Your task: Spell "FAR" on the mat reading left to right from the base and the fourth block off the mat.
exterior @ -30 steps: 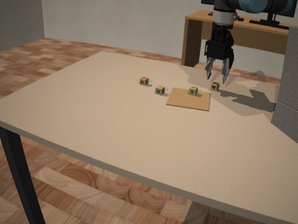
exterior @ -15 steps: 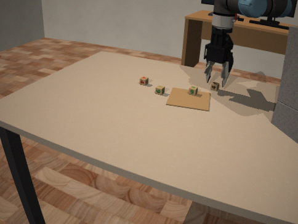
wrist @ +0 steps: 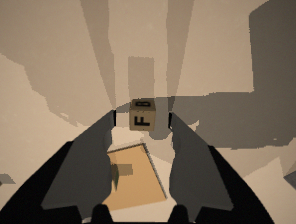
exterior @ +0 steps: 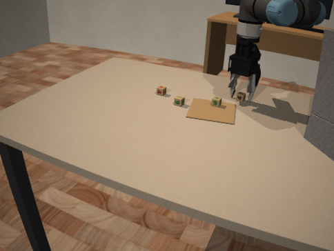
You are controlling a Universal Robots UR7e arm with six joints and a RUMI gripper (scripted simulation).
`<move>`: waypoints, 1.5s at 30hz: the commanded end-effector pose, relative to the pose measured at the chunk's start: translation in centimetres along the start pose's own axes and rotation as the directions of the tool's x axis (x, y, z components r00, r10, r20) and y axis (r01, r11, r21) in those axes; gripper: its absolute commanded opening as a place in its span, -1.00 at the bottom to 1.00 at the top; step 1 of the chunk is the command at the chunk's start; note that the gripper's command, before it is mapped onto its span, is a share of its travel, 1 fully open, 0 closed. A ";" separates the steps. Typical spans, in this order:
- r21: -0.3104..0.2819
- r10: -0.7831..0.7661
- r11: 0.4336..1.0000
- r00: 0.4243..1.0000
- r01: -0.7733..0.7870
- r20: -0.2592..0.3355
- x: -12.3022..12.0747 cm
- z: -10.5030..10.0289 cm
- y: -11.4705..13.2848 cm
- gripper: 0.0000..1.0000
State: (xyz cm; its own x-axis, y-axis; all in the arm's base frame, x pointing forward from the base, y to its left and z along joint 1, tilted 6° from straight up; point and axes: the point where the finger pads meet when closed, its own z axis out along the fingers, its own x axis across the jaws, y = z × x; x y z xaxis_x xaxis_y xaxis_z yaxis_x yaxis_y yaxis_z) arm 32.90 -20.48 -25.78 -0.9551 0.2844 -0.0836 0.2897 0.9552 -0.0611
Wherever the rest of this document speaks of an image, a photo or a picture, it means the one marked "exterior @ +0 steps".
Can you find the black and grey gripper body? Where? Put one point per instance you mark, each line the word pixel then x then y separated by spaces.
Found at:
pixel 239 64

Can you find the tan letter block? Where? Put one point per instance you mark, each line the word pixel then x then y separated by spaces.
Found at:
pixel 240 96
pixel 216 101
pixel 161 90
pixel 179 101

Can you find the tan mat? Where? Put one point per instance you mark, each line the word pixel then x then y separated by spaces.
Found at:
pixel 203 110

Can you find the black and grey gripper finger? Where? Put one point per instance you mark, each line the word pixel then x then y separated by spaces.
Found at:
pixel 233 83
pixel 253 81

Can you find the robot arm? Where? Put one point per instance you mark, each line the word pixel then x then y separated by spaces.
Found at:
pixel 279 13

